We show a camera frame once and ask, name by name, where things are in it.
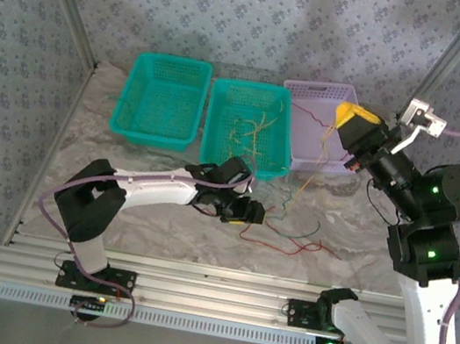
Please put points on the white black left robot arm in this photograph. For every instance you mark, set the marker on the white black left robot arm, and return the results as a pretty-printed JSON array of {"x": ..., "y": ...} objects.
[{"x": 156, "y": 188}]

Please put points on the lilac plastic mesh basket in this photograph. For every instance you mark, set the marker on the lilac plastic mesh basket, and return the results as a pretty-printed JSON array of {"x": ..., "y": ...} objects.
[{"x": 302, "y": 140}]

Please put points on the teal plastic mesh basket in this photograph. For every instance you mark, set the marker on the teal plastic mesh basket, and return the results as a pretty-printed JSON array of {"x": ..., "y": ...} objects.
[
  {"x": 223, "y": 108},
  {"x": 170, "y": 81}
]

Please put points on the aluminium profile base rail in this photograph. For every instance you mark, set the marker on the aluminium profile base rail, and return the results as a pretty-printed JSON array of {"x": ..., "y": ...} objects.
[{"x": 213, "y": 294}]

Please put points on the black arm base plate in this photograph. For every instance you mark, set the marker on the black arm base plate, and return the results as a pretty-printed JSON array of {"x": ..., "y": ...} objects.
[
  {"x": 118, "y": 276},
  {"x": 303, "y": 314}
]

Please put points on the aluminium table side rail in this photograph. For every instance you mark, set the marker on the aluminium table side rail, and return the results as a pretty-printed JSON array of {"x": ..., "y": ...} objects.
[{"x": 53, "y": 150}]

